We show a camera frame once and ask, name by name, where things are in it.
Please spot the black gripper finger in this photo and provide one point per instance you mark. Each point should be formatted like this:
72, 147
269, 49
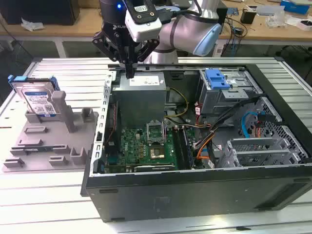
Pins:
109, 47
147, 47

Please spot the hard disk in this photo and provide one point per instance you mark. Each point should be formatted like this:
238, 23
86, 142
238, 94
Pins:
36, 97

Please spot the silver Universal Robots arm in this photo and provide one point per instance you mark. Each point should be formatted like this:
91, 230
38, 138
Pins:
185, 26

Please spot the metal disk bay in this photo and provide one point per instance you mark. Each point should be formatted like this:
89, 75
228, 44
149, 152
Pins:
256, 146

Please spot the wooden desk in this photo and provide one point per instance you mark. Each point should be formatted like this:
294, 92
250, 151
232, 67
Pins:
73, 30

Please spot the grey power supply unit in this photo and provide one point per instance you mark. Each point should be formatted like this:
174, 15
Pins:
139, 102

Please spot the large black box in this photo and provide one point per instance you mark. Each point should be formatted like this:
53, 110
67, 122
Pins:
39, 12

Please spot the blue plastic drive latch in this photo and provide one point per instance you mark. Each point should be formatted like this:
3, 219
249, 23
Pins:
217, 80

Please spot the crumpled white plastic wrap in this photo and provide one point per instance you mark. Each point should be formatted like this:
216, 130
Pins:
31, 24

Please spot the black speaker box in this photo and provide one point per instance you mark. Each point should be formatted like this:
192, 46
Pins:
222, 14

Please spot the metal optical drive cage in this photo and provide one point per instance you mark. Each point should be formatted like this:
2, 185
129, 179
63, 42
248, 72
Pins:
214, 102

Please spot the thin metal locking lever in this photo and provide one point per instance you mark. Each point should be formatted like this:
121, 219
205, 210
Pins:
166, 132

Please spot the small black power adapter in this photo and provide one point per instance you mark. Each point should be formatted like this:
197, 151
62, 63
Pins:
238, 30

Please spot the green motherboard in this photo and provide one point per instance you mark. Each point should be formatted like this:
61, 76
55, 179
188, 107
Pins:
131, 148

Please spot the black RAM stick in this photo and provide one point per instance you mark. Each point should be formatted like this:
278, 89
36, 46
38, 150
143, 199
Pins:
179, 146
188, 148

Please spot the small black container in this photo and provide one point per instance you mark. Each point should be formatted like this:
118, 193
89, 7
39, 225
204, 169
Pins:
248, 16

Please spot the CPU socket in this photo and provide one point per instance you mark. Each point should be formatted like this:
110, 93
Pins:
157, 153

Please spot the grey parts rack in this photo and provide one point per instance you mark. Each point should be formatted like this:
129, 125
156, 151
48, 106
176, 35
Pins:
48, 136

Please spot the black graphics card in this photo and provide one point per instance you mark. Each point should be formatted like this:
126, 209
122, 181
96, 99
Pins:
153, 167

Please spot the clear plastic bags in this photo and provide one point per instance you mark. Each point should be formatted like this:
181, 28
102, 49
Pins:
275, 19

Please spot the blue cardboard box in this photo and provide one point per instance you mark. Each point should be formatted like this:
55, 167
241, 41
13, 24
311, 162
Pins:
295, 6

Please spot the black open PC case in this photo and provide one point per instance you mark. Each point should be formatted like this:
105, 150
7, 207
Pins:
195, 195

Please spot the white tray with black part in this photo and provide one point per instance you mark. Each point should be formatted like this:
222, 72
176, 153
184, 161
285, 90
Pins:
301, 23

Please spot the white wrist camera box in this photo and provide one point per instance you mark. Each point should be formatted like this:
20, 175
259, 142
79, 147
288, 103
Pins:
146, 30

